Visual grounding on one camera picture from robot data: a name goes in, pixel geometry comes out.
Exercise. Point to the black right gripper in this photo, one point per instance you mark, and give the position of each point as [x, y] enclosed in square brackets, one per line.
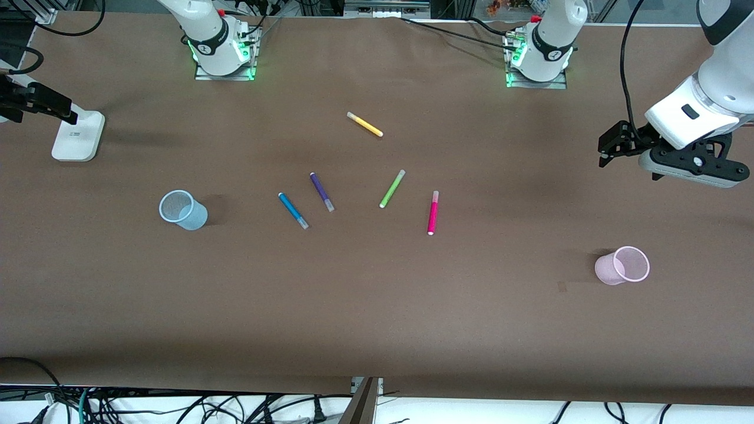
[28, 98]

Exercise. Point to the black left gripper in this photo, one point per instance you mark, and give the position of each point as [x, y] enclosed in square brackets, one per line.
[631, 139]

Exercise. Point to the pink marker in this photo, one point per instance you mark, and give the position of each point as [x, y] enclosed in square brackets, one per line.
[433, 215]

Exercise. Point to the blue marker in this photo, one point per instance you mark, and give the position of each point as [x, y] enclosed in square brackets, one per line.
[290, 207]

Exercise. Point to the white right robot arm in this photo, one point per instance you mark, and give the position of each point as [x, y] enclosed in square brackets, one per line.
[215, 41]

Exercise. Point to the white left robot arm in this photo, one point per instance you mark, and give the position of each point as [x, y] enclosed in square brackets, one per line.
[551, 41]

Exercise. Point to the white flat box device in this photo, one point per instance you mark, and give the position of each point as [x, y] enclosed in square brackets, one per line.
[73, 141]

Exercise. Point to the translucent pink cup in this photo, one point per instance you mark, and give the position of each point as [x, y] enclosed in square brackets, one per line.
[607, 271]

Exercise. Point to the translucent blue cup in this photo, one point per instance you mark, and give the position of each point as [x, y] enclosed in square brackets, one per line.
[194, 219]

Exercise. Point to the green marker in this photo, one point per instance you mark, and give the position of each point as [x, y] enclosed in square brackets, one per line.
[392, 189]

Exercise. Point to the yellow marker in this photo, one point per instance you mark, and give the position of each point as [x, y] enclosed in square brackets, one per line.
[365, 124]

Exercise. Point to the purple marker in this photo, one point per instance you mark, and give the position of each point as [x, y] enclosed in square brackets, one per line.
[320, 188]

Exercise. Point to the brown table cover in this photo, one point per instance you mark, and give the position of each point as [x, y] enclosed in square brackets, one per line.
[377, 306]

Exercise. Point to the metal table leg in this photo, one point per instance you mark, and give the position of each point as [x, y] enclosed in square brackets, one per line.
[362, 406]

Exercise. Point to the black power plug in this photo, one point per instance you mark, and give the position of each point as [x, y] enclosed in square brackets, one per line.
[319, 412]

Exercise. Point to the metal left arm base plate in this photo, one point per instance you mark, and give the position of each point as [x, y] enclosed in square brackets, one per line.
[559, 84]

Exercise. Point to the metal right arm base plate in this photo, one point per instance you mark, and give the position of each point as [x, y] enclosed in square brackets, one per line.
[247, 69]

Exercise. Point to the grey metal frame device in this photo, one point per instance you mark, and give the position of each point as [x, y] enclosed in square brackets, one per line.
[386, 8]

